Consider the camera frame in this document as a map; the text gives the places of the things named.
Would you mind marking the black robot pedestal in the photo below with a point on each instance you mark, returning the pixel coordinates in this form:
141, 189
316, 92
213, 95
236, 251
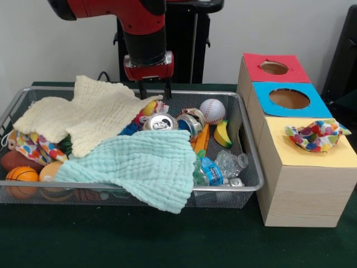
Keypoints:
189, 42

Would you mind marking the colourful dotted cloth bag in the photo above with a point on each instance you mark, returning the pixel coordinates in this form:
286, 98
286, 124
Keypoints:
36, 149
318, 136

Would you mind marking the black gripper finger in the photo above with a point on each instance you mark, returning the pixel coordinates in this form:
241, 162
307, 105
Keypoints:
142, 90
168, 89

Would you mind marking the small brown football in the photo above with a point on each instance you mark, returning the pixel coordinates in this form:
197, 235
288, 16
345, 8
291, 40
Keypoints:
16, 160

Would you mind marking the dark green table cloth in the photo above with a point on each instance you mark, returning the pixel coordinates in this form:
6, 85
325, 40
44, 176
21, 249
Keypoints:
111, 240
348, 102

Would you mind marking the yellow foam banana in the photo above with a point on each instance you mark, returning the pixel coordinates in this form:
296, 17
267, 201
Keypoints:
221, 135

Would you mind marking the white baseball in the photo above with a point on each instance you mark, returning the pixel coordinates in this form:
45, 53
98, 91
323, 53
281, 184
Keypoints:
212, 111

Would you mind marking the black upright panel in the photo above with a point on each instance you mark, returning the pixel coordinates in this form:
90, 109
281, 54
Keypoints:
343, 56

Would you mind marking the crushed printed can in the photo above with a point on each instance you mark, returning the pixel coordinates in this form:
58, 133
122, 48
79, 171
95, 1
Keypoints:
192, 124

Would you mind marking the crushed bottle with blue label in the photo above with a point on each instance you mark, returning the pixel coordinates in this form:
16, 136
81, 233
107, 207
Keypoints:
212, 170

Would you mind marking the mint waffle cloth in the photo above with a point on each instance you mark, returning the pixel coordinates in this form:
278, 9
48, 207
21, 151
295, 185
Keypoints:
139, 167

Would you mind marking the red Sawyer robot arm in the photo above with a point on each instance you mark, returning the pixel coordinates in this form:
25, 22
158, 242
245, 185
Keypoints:
139, 25

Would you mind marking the peach foam ball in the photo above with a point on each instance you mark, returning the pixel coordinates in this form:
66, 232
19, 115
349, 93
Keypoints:
48, 170

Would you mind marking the wooden box with three holes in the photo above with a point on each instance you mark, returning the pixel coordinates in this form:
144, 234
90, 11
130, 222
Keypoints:
301, 195

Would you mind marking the small orange basketball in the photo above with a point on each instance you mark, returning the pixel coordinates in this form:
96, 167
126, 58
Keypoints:
21, 176

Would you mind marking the crushed silver can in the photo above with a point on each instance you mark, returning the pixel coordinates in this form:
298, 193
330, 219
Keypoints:
161, 122

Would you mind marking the orange toy carrot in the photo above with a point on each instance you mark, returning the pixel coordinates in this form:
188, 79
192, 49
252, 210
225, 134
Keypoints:
203, 139

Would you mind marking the clear crushed bottle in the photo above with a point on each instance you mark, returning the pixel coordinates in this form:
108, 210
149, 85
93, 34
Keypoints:
230, 164

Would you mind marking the cream waffle cloth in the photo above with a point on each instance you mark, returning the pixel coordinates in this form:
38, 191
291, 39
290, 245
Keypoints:
83, 117

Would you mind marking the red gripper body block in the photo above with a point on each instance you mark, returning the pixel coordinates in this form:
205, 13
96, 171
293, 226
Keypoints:
150, 73

